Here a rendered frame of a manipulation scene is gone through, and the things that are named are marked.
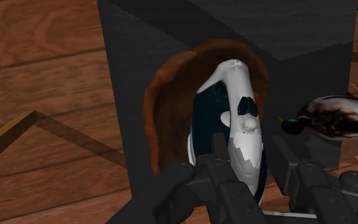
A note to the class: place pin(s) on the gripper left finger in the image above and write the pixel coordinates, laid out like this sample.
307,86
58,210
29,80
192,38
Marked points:
178,186

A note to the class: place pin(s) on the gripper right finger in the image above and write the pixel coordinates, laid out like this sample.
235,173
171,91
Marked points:
318,192

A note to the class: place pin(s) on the brown and white duck figure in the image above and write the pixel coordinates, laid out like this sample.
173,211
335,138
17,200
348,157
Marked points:
336,118

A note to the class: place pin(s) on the brown round bowl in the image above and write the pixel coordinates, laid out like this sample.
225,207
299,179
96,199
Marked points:
172,93

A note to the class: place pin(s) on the white and dark blue iron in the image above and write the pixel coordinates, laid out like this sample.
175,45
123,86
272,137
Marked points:
243,93

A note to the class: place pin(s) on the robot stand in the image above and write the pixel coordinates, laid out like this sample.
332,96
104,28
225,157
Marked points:
135,77

